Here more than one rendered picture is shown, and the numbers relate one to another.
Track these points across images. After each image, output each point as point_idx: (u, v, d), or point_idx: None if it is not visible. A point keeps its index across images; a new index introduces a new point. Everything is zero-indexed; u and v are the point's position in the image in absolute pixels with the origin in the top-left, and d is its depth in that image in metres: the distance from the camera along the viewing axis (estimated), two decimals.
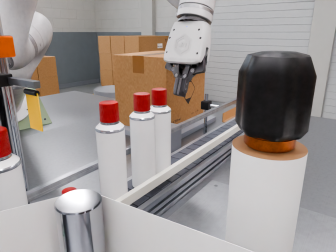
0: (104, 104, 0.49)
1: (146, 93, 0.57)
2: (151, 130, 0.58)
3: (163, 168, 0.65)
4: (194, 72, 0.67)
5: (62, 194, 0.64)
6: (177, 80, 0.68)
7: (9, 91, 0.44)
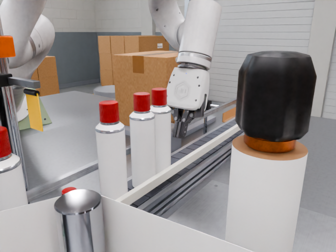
0: (104, 104, 0.49)
1: (146, 93, 0.57)
2: (151, 130, 0.58)
3: (163, 168, 0.65)
4: (193, 116, 0.70)
5: (62, 194, 0.64)
6: (176, 124, 0.71)
7: (9, 91, 0.44)
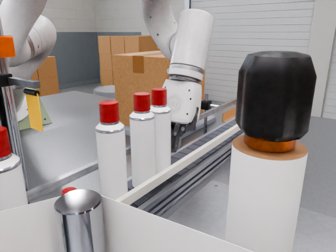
0: (104, 104, 0.49)
1: (146, 93, 0.57)
2: (151, 130, 0.58)
3: (163, 168, 0.65)
4: (185, 130, 0.68)
5: (62, 194, 0.64)
6: None
7: (9, 91, 0.44)
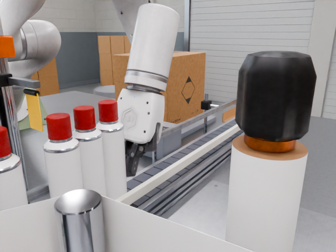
0: (52, 118, 0.41)
1: (89, 107, 0.46)
2: (96, 152, 0.47)
3: (114, 197, 0.54)
4: (143, 150, 0.56)
5: None
6: None
7: (9, 91, 0.44)
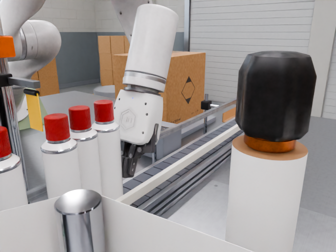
0: (50, 119, 0.40)
1: (85, 107, 0.47)
2: (94, 151, 0.48)
3: (107, 197, 0.54)
4: (142, 151, 0.56)
5: None
6: (122, 160, 0.57)
7: (9, 91, 0.44)
